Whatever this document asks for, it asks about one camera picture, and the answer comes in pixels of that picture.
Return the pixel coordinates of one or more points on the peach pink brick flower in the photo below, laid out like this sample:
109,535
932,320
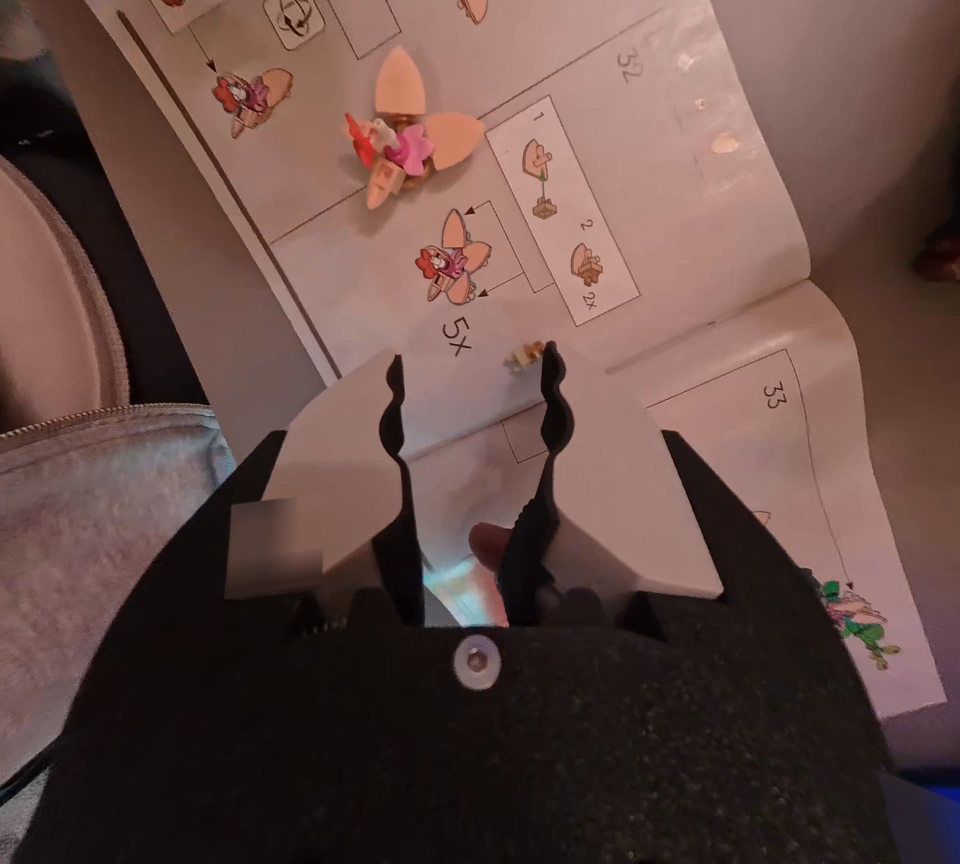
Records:
397,121

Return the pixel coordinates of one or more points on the person's right hand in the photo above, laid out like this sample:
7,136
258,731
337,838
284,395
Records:
491,547

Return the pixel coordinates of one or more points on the white desk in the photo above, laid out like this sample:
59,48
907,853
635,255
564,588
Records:
862,54

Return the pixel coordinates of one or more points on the beige round cushion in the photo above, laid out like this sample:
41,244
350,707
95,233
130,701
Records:
52,294

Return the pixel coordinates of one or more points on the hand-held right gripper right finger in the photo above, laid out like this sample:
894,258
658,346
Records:
630,489

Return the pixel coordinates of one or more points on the grey zippered pouch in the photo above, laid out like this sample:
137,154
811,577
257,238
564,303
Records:
90,541

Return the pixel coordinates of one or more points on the small tan brick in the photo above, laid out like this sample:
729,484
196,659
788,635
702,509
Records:
525,355

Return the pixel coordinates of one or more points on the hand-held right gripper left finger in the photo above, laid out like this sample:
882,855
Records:
337,444

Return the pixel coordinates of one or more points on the brown glossy figurine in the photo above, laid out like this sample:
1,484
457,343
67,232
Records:
937,258

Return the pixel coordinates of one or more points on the white instruction booklet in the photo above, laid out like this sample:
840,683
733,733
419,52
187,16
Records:
600,16

